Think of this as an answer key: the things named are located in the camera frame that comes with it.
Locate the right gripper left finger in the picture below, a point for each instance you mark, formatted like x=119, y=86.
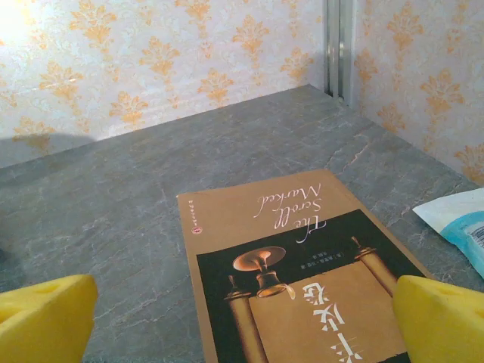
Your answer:
x=41, y=325

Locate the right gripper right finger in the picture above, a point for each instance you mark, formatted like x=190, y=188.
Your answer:
x=442, y=325

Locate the brown paperback book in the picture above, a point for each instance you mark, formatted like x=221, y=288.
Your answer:
x=264, y=227

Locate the blue white wet wipes pack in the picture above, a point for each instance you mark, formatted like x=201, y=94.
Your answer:
x=461, y=227

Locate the aluminium frame post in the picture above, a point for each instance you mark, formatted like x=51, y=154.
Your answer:
x=336, y=49

